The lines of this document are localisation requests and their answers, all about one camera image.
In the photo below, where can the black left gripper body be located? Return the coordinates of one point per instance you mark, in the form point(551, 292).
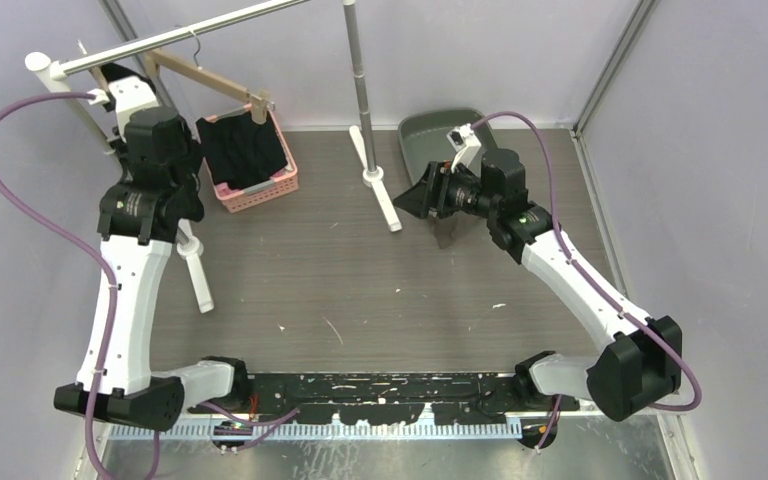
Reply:
point(126, 155)

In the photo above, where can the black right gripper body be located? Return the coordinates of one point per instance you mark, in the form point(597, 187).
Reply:
point(461, 193)

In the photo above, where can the grey-brown underwear with beige waistband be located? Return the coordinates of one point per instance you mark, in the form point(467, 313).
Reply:
point(446, 230)

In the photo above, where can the beige clip hanger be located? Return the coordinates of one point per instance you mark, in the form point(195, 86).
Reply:
point(259, 104)
point(96, 73)

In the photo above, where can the black underwear with beige waistband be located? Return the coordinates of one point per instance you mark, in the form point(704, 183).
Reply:
point(117, 206)

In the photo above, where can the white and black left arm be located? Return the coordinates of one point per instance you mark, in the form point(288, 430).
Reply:
point(139, 228)

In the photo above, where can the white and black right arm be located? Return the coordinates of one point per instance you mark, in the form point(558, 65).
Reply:
point(637, 365)

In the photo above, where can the grey-green plastic tub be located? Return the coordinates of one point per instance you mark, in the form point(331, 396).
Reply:
point(422, 137)

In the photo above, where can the black clothes in basket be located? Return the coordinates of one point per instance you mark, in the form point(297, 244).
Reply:
point(239, 152)

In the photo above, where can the white and metal clothes rack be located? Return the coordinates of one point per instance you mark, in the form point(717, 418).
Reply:
point(52, 74)

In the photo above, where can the pink perforated plastic basket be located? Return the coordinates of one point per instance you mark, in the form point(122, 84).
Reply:
point(282, 183)

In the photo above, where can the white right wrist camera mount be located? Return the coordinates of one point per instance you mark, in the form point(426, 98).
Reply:
point(466, 144)

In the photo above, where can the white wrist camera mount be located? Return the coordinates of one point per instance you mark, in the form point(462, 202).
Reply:
point(466, 144)
point(126, 96)

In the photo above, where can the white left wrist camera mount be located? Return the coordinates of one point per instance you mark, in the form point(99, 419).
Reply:
point(126, 96)

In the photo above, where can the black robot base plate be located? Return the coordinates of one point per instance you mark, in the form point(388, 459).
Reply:
point(387, 398)

